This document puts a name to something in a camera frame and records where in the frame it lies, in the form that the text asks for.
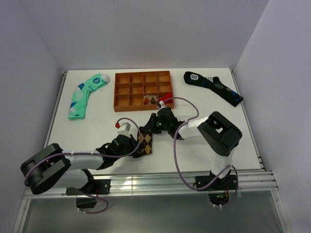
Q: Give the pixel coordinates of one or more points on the mint green patterned sock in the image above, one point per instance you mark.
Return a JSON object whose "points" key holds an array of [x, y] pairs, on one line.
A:
{"points": [[80, 96]]}

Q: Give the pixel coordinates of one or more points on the brown argyle sock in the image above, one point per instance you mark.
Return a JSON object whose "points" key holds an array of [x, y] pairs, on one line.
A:
{"points": [[145, 138]]}

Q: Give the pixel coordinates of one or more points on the black blue sports sock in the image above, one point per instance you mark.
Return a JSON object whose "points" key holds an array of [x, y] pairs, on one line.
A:
{"points": [[215, 85]]}

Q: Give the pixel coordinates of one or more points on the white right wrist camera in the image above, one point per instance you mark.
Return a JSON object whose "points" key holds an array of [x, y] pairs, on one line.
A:
{"points": [[161, 104]]}

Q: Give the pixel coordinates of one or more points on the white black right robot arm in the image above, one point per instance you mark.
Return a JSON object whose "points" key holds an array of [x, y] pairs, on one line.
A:
{"points": [[221, 135]]}

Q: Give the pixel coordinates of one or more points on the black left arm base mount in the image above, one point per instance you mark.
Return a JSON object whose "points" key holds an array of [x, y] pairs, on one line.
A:
{"points": [[89, 196]]}

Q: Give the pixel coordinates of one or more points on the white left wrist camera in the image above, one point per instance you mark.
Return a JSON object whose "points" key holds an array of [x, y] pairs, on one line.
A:
{"points": [[123, 129]]}

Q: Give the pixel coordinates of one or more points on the aluminium table edge rail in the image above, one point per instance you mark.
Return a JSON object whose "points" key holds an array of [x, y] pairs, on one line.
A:
{"points": [[171, 184]]}

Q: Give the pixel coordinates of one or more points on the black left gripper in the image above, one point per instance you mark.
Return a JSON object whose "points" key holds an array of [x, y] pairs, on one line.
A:
{"points": [[133, 143]]}

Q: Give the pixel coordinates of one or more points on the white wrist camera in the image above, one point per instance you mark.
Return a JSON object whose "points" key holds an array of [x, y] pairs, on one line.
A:
{"points": [[123, 129], [161, 104]]}

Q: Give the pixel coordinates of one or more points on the rolled red sock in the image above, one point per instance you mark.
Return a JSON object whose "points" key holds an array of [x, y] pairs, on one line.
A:
{"points": [[166, 98]]}

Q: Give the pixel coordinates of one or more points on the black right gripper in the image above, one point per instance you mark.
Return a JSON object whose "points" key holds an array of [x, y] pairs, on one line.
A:
{"points": [[150, 125]]}

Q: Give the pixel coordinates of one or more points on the wooden compartment tray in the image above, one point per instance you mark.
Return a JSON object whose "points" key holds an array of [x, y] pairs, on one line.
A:
{"points": [[130, 88]]}

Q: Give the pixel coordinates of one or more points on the rolled orange green argyle sock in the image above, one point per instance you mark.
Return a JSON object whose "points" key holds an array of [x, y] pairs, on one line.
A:
{"points": [[150, 99]]}

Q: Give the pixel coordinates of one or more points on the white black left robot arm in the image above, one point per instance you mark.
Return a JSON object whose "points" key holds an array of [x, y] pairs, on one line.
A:
{"points": [[52, 167]]}

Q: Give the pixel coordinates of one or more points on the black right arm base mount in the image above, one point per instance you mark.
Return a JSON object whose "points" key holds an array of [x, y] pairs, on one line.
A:
{"points": [[228, 183]]}

